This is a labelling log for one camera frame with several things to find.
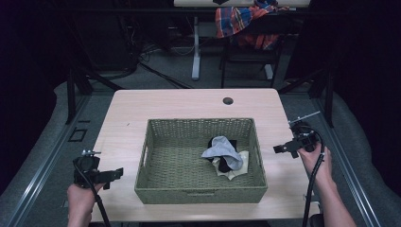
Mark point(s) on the black chair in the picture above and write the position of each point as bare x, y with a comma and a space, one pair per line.
252, 55

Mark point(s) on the plaid shirt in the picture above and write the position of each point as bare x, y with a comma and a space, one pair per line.
235, 20

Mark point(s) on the person's right hand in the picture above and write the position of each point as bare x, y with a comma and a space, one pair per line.
318, 164

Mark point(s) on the white desk with legs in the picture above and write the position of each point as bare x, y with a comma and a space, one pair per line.
196, 56

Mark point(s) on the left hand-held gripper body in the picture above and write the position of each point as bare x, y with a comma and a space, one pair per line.
85, 164

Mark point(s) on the person's left hand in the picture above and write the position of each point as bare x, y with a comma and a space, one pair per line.
81, 198

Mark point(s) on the black metal stand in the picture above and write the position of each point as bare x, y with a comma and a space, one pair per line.
329, 97
72, 94

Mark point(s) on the grey sock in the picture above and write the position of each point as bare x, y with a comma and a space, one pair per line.
225, 150

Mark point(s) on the metal floor rail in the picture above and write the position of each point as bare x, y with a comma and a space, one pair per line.
346, 170
47, 164

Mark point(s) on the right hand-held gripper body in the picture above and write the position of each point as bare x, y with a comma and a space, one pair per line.
303, 136

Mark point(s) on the black cloth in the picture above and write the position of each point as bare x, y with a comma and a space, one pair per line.
224, 166

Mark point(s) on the cream cloth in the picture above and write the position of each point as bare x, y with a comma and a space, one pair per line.
241, 167

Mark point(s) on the green woven basket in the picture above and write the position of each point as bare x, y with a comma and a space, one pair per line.
176, 170

